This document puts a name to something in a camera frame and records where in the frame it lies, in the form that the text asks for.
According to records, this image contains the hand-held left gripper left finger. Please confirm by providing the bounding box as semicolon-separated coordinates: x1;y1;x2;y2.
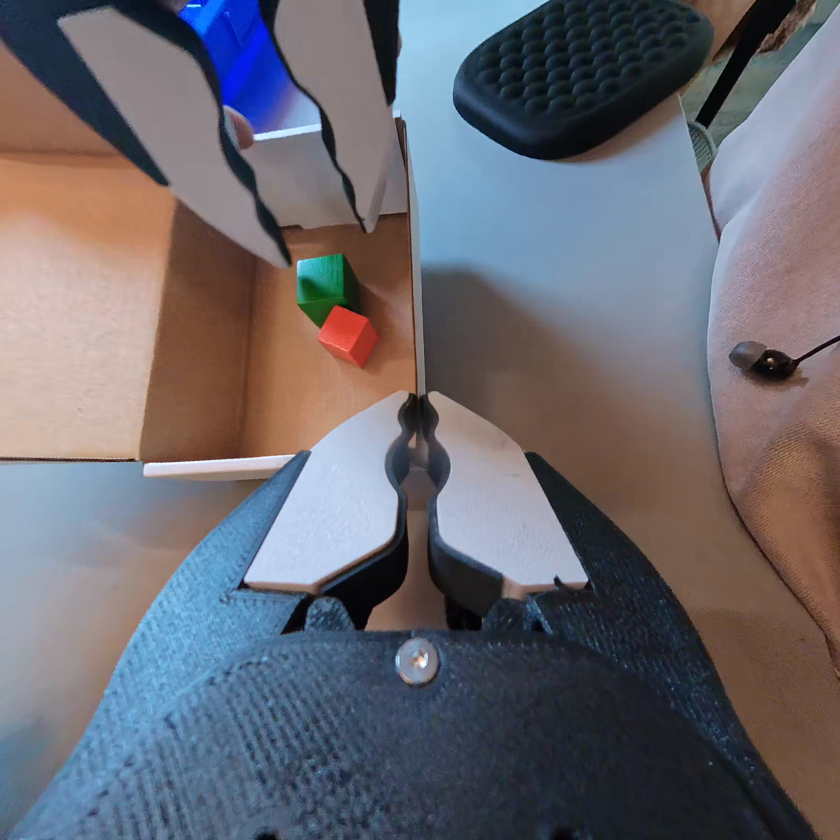
243;391;419;627

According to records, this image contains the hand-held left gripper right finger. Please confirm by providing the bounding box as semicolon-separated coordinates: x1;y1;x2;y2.
420;391;590;621

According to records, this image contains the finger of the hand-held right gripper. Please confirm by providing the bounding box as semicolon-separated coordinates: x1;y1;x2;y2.
0;0;293;269
259;0;401;234

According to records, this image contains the blue cube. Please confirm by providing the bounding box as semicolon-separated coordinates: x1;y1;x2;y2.
178;0;309;135

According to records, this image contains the red wooden cube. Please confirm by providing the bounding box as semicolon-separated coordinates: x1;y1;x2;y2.
318;305;380;369

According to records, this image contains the green wooden cube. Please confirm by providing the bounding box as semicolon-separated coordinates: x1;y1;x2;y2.
296;253;361;328

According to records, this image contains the cardboard box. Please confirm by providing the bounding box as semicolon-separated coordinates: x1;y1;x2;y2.
0;39;427;483

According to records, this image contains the small black clip-on microphone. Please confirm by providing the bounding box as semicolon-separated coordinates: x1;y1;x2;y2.
728;340;800;379

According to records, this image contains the black chair leg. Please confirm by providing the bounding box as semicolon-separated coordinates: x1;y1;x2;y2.
694;0;798;130

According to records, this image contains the thin black microphone cable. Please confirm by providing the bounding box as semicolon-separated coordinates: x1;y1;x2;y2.
793;335;840;366

